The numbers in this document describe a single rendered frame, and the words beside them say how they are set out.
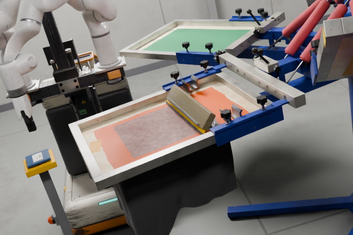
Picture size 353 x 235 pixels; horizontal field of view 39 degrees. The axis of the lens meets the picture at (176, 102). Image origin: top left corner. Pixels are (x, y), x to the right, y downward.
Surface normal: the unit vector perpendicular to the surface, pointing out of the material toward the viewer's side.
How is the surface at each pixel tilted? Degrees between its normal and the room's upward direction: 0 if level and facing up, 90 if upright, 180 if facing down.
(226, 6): 90
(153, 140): 0
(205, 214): 0
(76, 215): 90
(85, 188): 0
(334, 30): 58
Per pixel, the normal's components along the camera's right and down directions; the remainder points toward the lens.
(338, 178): -0.22, -0.88
